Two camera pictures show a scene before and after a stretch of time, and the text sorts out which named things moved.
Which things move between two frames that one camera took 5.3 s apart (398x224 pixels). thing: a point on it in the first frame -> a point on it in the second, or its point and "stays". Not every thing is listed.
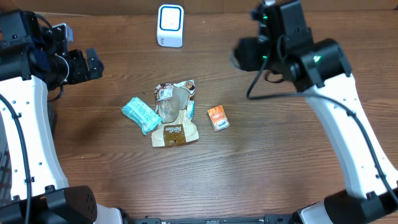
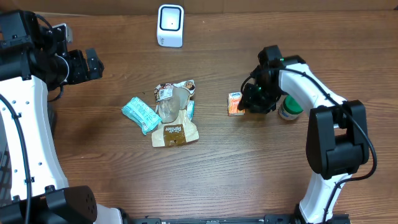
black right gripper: [246, 51] -> [250, 102]
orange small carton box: [218, 118] -> [233, 101]
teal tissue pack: [142, 115] stays
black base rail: [266, 219] stays
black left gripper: [97, 65] stays
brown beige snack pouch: [175, 111] stays
